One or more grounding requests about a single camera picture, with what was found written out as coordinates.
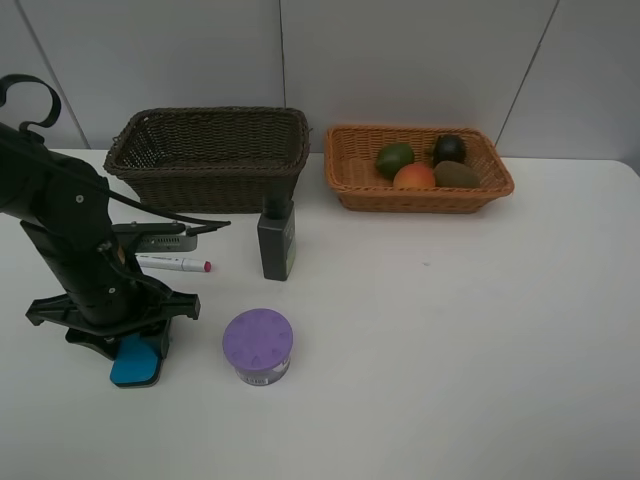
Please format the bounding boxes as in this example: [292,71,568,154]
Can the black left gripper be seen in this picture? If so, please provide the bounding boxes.
[20,221,200,360]

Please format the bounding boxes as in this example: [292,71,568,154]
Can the blue whiteboard eraser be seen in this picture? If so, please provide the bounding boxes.
[109,334,166,388]

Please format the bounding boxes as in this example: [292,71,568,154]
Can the green lime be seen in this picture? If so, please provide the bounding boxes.
[375,143,415,180]

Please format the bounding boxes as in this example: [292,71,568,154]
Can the orange red peach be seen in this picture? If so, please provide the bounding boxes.
[393,163,436,189]

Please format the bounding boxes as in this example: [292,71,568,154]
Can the brown kiwi fruit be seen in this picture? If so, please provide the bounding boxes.
[434,161,481,189]

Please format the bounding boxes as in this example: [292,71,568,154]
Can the dark purple mangosteen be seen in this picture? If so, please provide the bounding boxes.
[431,134,467,167]

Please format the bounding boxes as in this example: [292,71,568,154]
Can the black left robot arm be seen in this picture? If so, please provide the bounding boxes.
[1,126,200,359]

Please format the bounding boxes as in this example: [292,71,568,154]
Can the white marker red caps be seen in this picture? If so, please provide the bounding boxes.
[136,255,212,273]

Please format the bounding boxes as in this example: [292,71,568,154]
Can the purple lidded round can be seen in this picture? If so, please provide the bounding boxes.
[222,308,294,386]

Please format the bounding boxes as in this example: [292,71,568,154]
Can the dark green rectangular bottle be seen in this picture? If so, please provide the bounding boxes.
[257,196,296,281]

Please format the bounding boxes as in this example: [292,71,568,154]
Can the dark brown wicker basket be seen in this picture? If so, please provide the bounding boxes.
[104,107,310,214]

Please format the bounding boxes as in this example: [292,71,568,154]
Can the orange wicker basket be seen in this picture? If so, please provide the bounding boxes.
[324,125,515,214]

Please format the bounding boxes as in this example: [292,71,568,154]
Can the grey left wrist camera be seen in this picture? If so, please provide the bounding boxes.
[112,221,198,253]

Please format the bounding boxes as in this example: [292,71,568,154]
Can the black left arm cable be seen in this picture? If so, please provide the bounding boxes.
[0,73,232,237]

